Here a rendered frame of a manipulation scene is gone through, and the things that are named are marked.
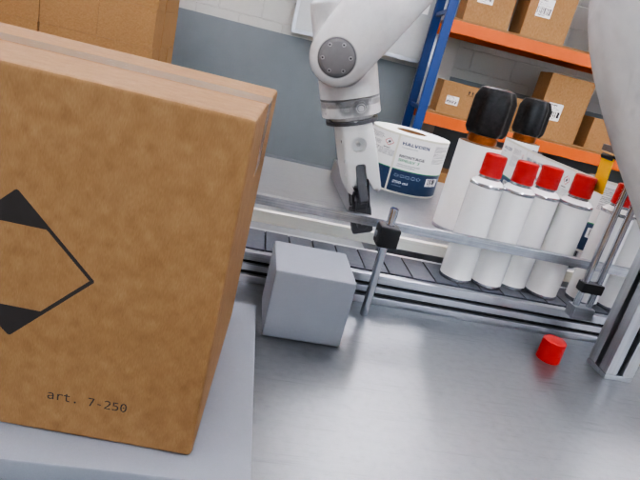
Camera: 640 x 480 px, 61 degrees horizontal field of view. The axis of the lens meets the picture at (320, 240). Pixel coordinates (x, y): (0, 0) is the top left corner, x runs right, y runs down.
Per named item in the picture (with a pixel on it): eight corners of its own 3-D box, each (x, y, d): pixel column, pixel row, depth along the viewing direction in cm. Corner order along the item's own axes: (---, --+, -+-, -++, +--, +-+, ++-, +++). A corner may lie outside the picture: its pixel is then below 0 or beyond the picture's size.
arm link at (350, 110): (385, 96, 73) (387, 119, 74) (373, 90, 81) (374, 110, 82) (323, 104, 73) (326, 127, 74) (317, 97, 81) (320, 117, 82)
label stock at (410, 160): (448, 199, 144) (466, 146, 139) (393, 196, 132) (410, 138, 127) (398, 175, 159) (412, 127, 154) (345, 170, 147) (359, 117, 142)
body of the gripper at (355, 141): (384, 112, 73) (390, 192, 78) (370, 104, 83) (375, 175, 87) (329, 120, 73) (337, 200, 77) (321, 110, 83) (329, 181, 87)
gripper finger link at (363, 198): (370, 193, 75) (367, 210, 80) (360, 144, 77) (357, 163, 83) (361, 194, 75) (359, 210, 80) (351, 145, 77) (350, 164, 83)
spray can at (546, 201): (510, 278, 95) (555, 165, 88) (530, 292, 90) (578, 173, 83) (487, 276, 93) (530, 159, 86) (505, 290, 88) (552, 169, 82)
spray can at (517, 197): (493, 279, 92) (537, 162, 85) (505, 292, 87) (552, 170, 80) (464, 273, 91) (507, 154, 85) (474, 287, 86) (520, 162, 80)
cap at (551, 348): (530, 353, 80) (539, 334, 79) (544, 350, 82) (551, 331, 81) (550, 367, 78) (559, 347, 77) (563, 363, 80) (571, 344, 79)
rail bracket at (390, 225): (366, 298, 85) (395, 198, 79) (375, 321, 78) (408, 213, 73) (346, 294, 84) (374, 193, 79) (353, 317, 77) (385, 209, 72)
